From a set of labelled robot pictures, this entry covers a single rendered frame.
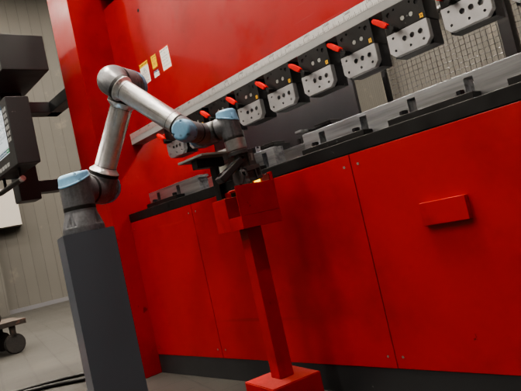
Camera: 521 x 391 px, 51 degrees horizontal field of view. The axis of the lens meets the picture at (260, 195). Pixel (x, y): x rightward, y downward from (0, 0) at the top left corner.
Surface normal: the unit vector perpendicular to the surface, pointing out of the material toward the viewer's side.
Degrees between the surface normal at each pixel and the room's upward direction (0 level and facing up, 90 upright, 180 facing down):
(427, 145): 90
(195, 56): 90
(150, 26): 90
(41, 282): 90
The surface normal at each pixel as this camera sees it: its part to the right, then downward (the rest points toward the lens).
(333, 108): -0.73, 0.13
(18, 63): 0.62, -0.18
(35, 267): 0.44, -0.15
